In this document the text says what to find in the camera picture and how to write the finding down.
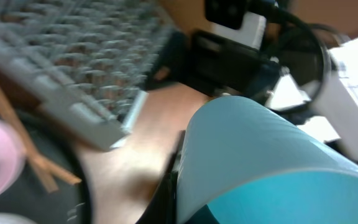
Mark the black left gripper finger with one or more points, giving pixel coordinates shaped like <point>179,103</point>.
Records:
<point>162,208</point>

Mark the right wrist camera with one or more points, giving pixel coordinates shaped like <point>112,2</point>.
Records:
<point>232,20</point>

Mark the grey dishwasher rack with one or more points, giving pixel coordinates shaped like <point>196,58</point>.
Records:
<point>87,61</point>

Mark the white plate with food scraps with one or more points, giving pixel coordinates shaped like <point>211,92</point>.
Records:
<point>8,218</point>

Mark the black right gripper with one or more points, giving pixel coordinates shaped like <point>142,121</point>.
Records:
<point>212,64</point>

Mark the light blue cup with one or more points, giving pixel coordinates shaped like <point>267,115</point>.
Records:
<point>242,163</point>

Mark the round black tray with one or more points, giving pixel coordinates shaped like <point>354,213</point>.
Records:
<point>27,196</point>

